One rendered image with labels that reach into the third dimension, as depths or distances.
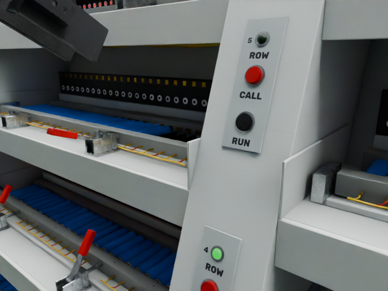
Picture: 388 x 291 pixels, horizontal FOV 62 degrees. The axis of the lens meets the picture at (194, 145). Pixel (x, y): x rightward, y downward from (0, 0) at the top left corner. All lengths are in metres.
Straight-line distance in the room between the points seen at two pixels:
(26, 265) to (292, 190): 0.44
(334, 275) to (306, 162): 0.10
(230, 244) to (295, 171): 0.09
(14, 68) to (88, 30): 0.59
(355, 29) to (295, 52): 0.05
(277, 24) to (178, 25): 0.13
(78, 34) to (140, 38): 0.17
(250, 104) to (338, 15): 0.10
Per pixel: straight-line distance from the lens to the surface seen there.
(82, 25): 0.28
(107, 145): 0.46
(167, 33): 0.41
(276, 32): 0.31
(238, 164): 0.30
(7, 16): 0.30
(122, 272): 0.50
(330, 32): 0.31
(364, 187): 0.33
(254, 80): 0.30
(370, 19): 0.30
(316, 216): 0.30
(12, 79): 0.87
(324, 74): 0.33
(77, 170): 0.48
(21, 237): 0.69
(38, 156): 0.58
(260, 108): 0.29
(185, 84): 0.56
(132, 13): 0.45
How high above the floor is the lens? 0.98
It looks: level
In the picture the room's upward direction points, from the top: 12 degrees clockwise
